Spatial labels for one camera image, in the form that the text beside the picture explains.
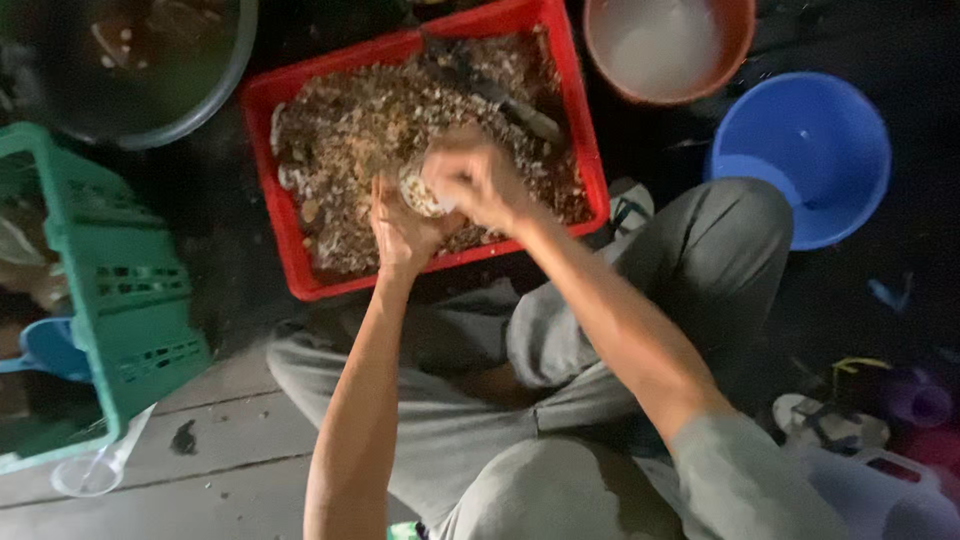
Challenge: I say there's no person's left hand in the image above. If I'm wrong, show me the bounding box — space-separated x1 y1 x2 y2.
369 174 468 280

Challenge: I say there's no dark metal scoop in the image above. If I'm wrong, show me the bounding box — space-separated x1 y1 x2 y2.
420 33 565 145

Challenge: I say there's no red plastic crate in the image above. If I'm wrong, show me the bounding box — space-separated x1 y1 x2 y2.
240 0 611 303

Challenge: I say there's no green plastic basket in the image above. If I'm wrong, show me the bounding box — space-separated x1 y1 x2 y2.
0 122 214 476

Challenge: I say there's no orange plastic bucket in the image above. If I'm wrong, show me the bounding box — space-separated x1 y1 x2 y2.
583 0 757 106

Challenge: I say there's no clear plastic cup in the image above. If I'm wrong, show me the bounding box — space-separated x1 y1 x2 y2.
50 405 156 499

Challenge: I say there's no person's grey clothing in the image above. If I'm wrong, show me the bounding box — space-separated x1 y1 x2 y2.
265 177 849 540

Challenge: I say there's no white sandal with dark straps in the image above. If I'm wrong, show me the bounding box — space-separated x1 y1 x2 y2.
772 393 892 454

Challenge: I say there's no blue plastic bucket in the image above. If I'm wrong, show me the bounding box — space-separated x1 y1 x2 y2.
705 72 894 252

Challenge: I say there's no heap of brown shellfish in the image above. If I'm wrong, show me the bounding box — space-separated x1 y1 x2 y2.
270 28 594 277

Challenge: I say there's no person's right hand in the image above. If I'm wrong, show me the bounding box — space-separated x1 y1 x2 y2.
421 123 543 240

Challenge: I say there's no white plastic jug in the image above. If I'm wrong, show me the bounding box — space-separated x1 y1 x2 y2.
795 446 960 540

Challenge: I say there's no small white shellfish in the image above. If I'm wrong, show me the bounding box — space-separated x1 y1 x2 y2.
397 159 456 219

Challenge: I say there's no large dark round basin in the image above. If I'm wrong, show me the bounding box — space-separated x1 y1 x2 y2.
0 0 260 151

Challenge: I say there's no blue plastic scoop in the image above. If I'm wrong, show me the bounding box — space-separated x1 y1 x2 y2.
0 316 93 385

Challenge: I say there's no person's white sandal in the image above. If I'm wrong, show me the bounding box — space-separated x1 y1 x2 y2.
606 177 656 241

